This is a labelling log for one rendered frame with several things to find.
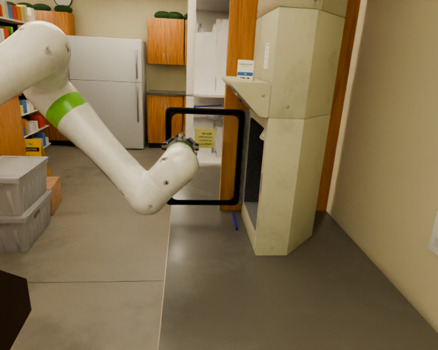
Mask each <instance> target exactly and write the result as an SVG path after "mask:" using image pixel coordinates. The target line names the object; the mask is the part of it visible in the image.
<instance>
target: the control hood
mask: <svg viewBox="0 0 438 350"><path fill-rule="evenodd" d="M221 78H222V80H223V81H224V82H225V83H226V85H228V86H229V87H230V88H231V89H233V90H235V92H236V93H237V94H238V95H239V96H240V98H242V100H244V102H245V103H246V104H247V105H248V106H249V108H250V109H251V111H252V112H254V113H255V114H256V115H258V116H259V117H261V118H268V114H269V107H270V93H271V85H272V84H270V83H268V82H265V81H261V80H259V79H255V78H254V80H253V81H244V80H237V76H221Z"/></svg>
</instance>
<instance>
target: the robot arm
mask: <svg viewBox="0 0 438 350"><path fill-rule="evenodd" d="M70 56H71V47H70V43H69V40H68V38H67V37H66V35H65V34H64V32H62V31H61V30H60V29H59V27H57V26H55V25H53V24H51V23H49V22H45V21H40V20H36V21H31V22H27V23H25V24H24V25H22V26H21V27H20V28H19V29H18V30H17V31H15V32H14V33H13V34H12V35H11V36H10V37H8V38H7V39H6V40H4V41H3V42H2V43H1V44H0V106H2V105H3V104H4V103H6V102H7V101H9V100H11V99H12V98H13V97H15V96H17V95H18V94H20V93H21V92H23V93H24V96H25V97H26V98H27V99H28V100H29V101H30V102H31V104H32V105H33V106H34V107H35V108H36V109H37V110H38V111H39V112H40V113H41V114H42V115H43V116H44V117H45V118H46V119H47V120H48V121H49V122H51V123H52V124H53V125H54V126H55V127H56V128H57V129H58V132H60V133H61V134H62V135H64V136H65V137H66V138H67V139H68V140H69V141H71V142H72V143H73V144H74V145H76V146H77V147H78V148H79V149H80V150H81V151H82V152H84V154H85V155H87V157H89V159H91V161H93V162H94V164H96V166H98V168H100V169H101V171H102V172H103V173H104V174H105V175H106V176H107V177H108V179H109V180H110V181H111V182H112V183H113V184H114V186H115V187H116V188H117V189H118V190H119V191H120V193H121V194H122V196H123V197H124V198H125V199H126V201H127V202H128V204H129V205H130V206H131V208H132V209H133V210H134V211H135V212H137V213H138V214H141V215H153V214H155V213H157V212H158V211H160V210H161V209H162V207H164V205H165V204H166V203H167V202H168V201H169V200H170V199H171V198H172V197H173V196H174V195H175V194H176V193H177V192H178V191H180V189H182V188H183V187H184V186H185V185H187V184H188V183H190V182H191V181H192V180H193V179H194V178H195V177H196V175H197V173H198V169H199V163H198V159H197V156H196V155H195V150H196V151H199V143H196V142H195V141H194V140H193V139H192V138H190V137H189V138H188V139H186V137H184V133H179V135H176V138H173V137H171V138H170V139H168V140H167V141H165V142H162V150H165V153H164V154H163V155H162V156H161V157H160V158H159V159H158V161H157V162H156V163H155V164H154V165H153V167H152V168H151V169H150V170H148V171H147V170H145V169H144V168H143V167H142V166H141V165H140V163H139V162H138V161H137V160H136V159H135V158H134V157H133V156H132V155H131V154H130V153H129V152H128V151H127V150H126V149H125V148H124V147H123V146H122V145H121V144H120V143H119V141H118V140H117V139H116V138H115V136H114V135H113V134H112V133H111V132H110V131H109V129H108V128H107V127H106V125H105V124H104V123H103V121H102V120H101V119H100V118H99V116H98V115H97V113H96V112H95V111H94V109H93V108H92V106H91V105H90V104H89V103H87V101H86V100H85V99H84V98H83V97H82V96H81V94H80V93H79V92H78V91H77V89H76V88H75V87H74V86H73V85H72V84H71V83H70V82H69V81H68V76H67V73H68V66H69V62H70Z"/></svg>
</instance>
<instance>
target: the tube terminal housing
mask: <svg viewBox="0 0 438 350"><path fill-rule="evenodd" d="M344 24H345V18H342V17H339V16H336V15H333V14H330V13H328V12H324V11H322V10H317V9H306V8H287V7H279V8H276V9H275V10H273V11H271V12H269V13H268V14H266V15H264V16H262V17H260V18H258V19H257V21H256V31H255V40H254V58H253V60H255V64H254V78H255V79H259V80H261V81H265V82H268V83H270V84H272V85H271V93H270V107H269V114H268V118H261V117H259V116H258V115H256V114H255V113H254V112H252V111H251V110H250V118H253V119H254V120H256V121H257V122H258V123H259V124H260V125H261V126H262V127H264V130H265V137H264V144H263V158H262V166H261V172H262V173H263V177H262V185H261V194H260V193H259V202H258V211H257V225H256V230H254V228H253V225H252V222H251V220H250V217H249V215H248V212H247V210H246V208H245V205H244V195H243V205H242V209H241V216H242V218H243V222H244V224H245V227H246V230H247V232H248V236H249V239H250V241H251V244H252V248H253V250H254V254H255V255H256V256H287V255H288V254H289V253H291V252H292V250H294V249H295V248H297V247H298V246H299V245H301V244H302V243H303V242H304V241H305V240H307V239H308V238H309V237H311V236H312V231H313V227H314V218H315V213H316V204H317V200H318V191H319V186H320V181H321V173H322V168H323V159H324V155H325V146H326V142H327V133H328V128H329V123H330V115H331V114H330V113H331V109H332V100H333V96H334V87H335V82H336V73H337V69H338V64H339V55H340V50H341V42H342V37H343V28H344ZM266 42H270V49H269V57H268V70H267V69H263V62H264V54H265V45H266Z"/></svg>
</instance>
